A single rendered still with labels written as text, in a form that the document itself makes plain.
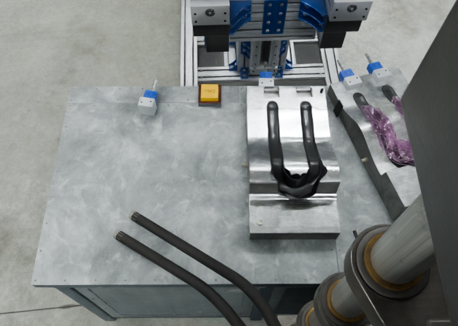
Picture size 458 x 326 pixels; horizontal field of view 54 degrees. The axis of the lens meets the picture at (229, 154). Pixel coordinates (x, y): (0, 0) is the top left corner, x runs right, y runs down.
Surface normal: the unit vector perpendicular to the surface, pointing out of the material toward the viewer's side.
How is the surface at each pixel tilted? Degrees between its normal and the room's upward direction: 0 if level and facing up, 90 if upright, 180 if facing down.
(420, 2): 0
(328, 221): 0
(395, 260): 90
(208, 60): 0
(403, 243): 90
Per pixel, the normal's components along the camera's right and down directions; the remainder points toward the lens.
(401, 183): 0.00, -0.48
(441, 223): -1.00, 0.00
